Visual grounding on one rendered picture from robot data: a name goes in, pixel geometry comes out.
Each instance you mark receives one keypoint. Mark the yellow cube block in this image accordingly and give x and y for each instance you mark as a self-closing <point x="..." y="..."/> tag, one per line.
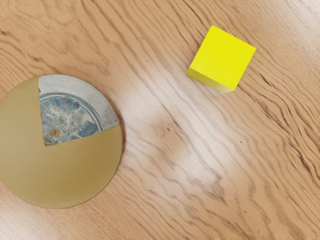
<point x="220" y="60"/>

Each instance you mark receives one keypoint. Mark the round olive plate blue pattern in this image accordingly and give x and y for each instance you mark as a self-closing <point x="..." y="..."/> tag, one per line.
<point x="62" y="170"/>

